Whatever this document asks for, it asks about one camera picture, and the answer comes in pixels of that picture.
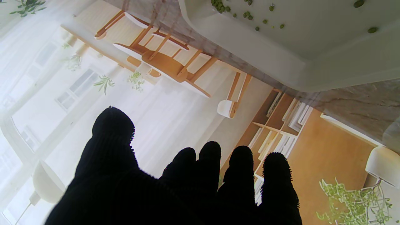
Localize cream baking tray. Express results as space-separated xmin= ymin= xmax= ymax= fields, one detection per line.
xmin=178 ymin=0 xmax=400 ymax=93

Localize green bean heap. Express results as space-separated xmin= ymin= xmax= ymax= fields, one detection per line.
xmin=211 ymin=0 xmax=232 ymax=13

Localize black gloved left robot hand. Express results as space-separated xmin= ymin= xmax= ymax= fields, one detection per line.
xmin=45 ymin=106 xmax=303 ymax=225

